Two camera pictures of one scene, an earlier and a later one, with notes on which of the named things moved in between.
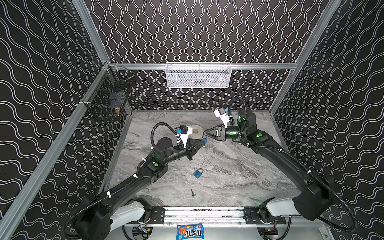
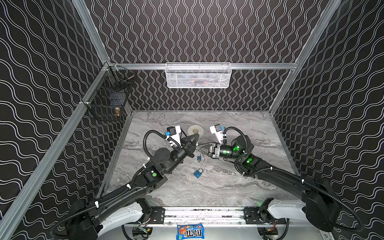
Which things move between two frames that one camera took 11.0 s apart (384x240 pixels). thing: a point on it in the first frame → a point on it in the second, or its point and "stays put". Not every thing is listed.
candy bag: x=190 y=231 stays put
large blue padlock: x=197 y=173 stays put
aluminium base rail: x=209 y=216 stays put
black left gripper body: x=187 y=148 stays put
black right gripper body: x=222 y=133 → x=214 y=150
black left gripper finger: x=196 y=144 → x=186 y=139
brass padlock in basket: x=117 y=111 stays put
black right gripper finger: x=211 y=132 → x=205 y=144
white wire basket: x=198 y=75 stays put
